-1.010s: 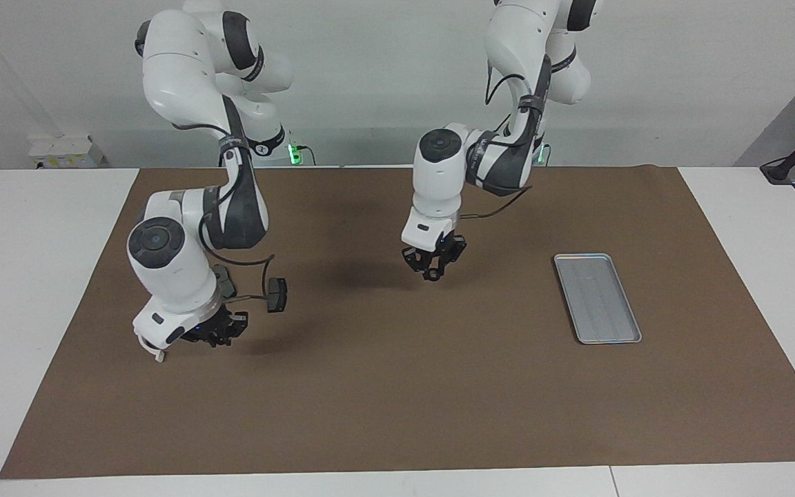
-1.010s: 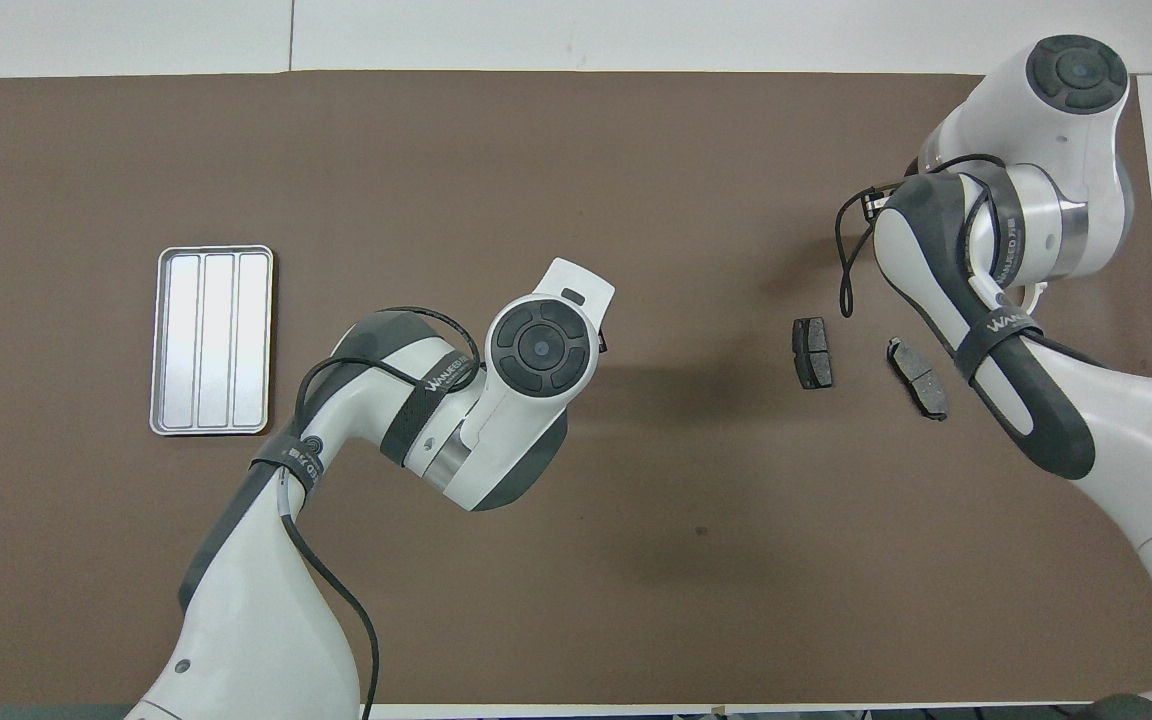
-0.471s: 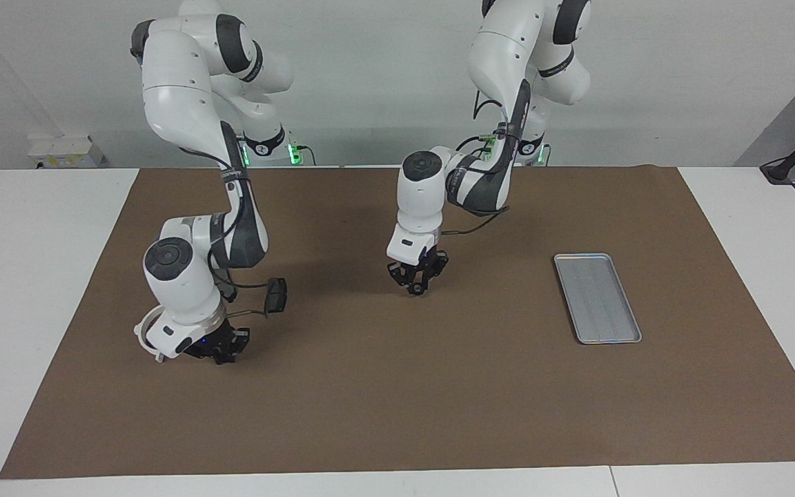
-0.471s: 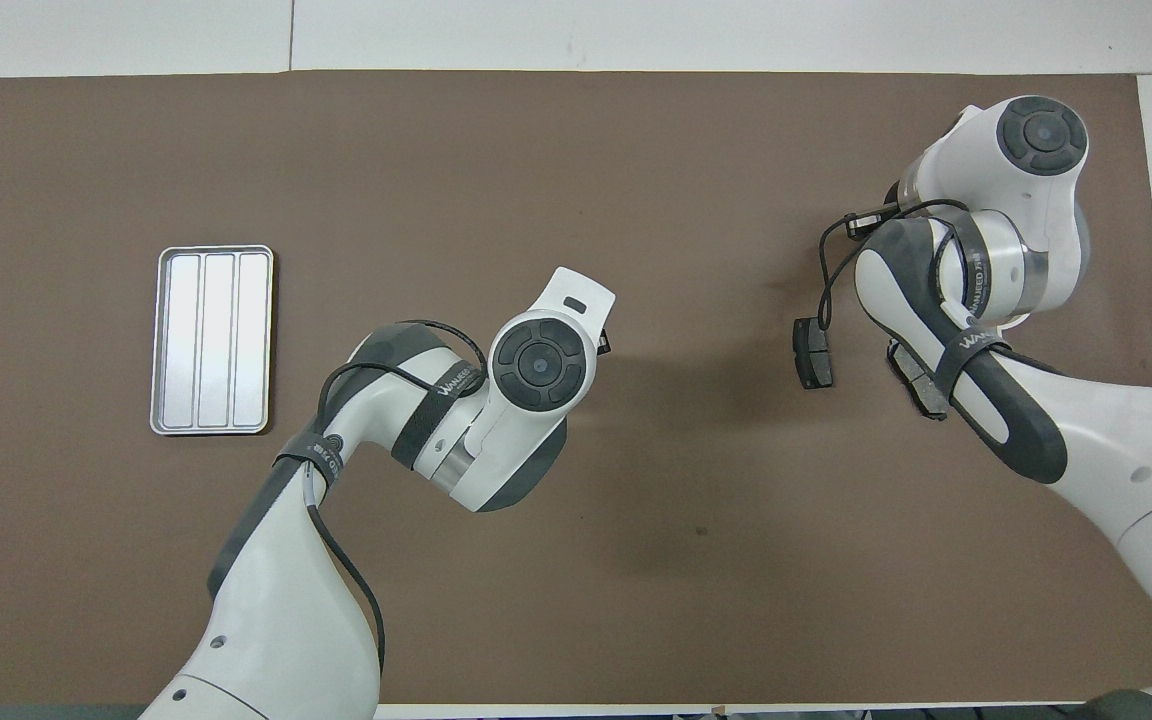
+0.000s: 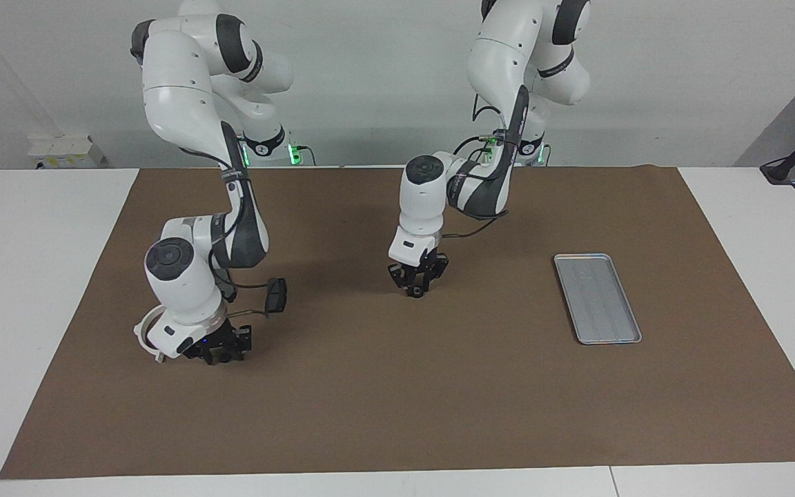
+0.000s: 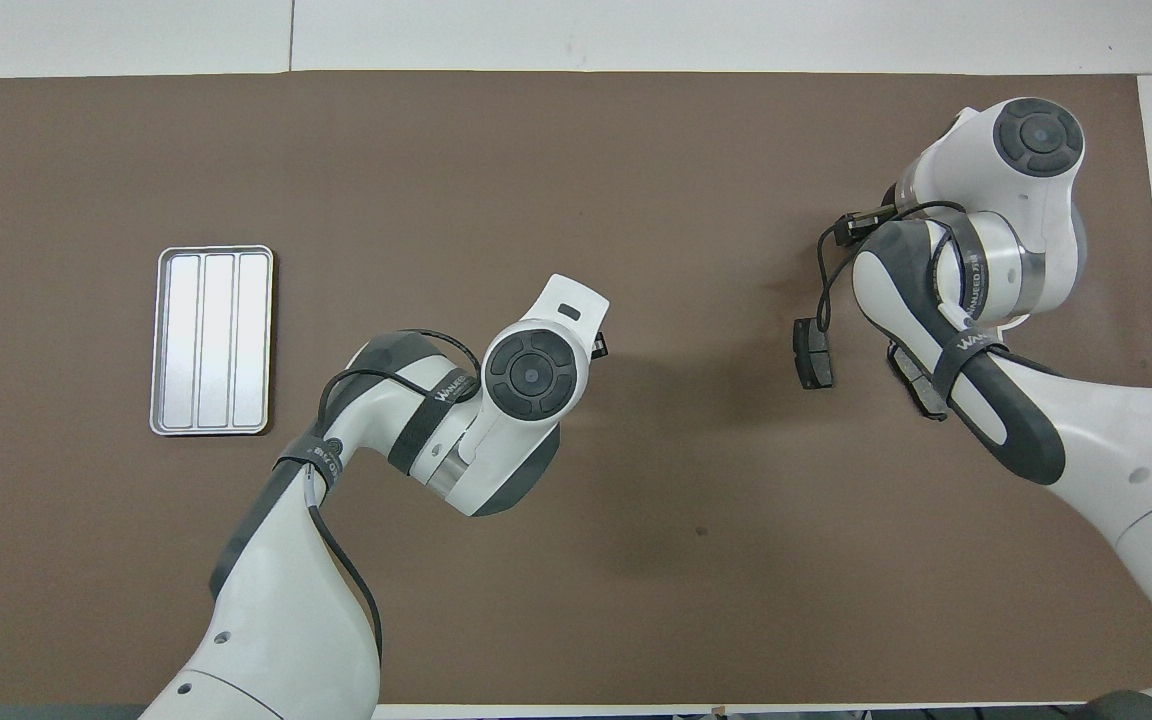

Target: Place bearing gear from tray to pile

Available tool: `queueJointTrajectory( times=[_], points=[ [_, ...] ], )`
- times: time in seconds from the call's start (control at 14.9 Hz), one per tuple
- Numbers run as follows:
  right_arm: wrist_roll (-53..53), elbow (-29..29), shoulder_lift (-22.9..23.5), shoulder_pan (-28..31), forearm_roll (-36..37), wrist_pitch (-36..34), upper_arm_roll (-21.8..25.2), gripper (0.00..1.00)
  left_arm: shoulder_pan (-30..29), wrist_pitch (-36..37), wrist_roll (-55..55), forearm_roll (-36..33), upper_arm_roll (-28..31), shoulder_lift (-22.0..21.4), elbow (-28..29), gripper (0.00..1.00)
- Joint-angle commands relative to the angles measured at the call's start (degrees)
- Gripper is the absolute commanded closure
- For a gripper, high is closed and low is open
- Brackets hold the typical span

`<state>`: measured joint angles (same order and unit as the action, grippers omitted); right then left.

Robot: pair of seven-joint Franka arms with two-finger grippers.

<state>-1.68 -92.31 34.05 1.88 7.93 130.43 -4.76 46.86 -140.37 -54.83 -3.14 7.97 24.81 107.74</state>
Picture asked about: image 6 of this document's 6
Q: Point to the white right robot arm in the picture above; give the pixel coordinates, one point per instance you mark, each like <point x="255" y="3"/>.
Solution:
<point x="1136" y="480"/>

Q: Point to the rectangular dark grey brake pad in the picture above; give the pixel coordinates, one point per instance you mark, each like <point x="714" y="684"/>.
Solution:
<point x="813" y="355"/>

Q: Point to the curved dark grey brake pad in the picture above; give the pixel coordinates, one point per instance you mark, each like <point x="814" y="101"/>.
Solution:
<point x="916" y="385"/>

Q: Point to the silver metal tray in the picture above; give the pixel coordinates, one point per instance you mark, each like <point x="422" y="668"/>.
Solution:
<point x="211" y="340"/>

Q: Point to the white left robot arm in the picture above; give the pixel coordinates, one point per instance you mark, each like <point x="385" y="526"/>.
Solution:
<point x="266" y="620"/>

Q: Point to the brown table mat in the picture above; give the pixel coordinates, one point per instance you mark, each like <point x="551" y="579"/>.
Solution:
<point x="576" y="180"/>

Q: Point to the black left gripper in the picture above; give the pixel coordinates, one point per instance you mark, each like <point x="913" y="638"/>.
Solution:
<point x="599" y="347"/>

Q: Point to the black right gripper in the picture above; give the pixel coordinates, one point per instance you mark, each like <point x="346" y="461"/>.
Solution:
<point x="882" y="220"/>

